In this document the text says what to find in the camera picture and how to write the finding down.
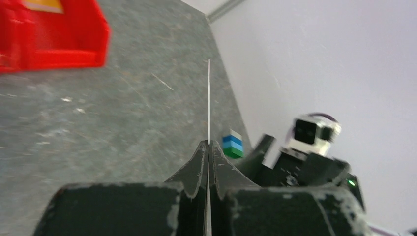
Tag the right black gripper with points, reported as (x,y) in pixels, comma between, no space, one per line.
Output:
(298,169)

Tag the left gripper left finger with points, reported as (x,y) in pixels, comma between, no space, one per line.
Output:
(192,212)

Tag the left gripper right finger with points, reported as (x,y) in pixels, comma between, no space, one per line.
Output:
(225,181)

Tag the white credit card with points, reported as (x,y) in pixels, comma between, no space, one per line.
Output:
(208,213)

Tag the blue green card stack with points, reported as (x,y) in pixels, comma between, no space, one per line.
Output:
(233,145)

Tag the orange card in bin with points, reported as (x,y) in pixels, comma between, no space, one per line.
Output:
(52,6)

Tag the right red bin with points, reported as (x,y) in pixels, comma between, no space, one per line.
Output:
(74,34)

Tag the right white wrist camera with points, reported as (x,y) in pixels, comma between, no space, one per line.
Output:
(313,133)

